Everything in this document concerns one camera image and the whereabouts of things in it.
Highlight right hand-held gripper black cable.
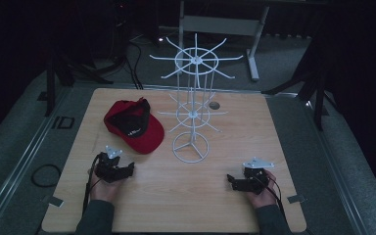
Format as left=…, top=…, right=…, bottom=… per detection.
left=258, top=175, right=287, bottom=218

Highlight grey metal table bracket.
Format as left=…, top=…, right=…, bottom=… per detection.
left=286, top=194, right=307, bottom=205
left=41, top=194, right=65, bottom=209

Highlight red and black cap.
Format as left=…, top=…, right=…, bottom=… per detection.
left=103, top=96, right=165, bottom=156

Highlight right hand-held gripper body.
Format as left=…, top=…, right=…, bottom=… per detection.
left=236, top=157, right=275, bottom=196

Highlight metal floor rail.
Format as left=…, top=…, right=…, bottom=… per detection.
left=305, top=97, right=371, bottom=235
left=0, top=87, right=74, bottom=235

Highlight person's right hand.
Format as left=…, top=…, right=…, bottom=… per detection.
left=244, top=169, right=279, bottom=210

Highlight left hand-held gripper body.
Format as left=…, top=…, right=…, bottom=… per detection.
left=94, top=145, right=129, bottom=184

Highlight black rectangular floor bracket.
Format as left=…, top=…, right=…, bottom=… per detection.
left=51, top=116, right=76, bottom=130

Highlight black tripod stand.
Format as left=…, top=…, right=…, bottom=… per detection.
left=43, top=53, right=115, bottom=118
left=261, top=62, right=342, bottom=132

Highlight left hand-held gripper black cable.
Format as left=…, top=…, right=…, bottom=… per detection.
left=82, top=153, right=103, bottom=216

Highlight white wire display rack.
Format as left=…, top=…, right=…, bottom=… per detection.
left=149, top=32, right=245, bottom=165

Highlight black floor cables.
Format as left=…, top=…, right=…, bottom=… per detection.
left=123, top=32, right=145, bottom=90

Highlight black looped floor cable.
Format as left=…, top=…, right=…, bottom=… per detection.
left=30, top=164, right=63, bottom=189

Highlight hand-held gripper black cable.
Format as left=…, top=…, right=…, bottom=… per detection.
left=82, top=153, right=103, bottom=216
left=258, top=175, right=287, bottom=218

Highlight person's left hand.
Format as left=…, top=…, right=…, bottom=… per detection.
left=88, top=168, right=125, bottom=204

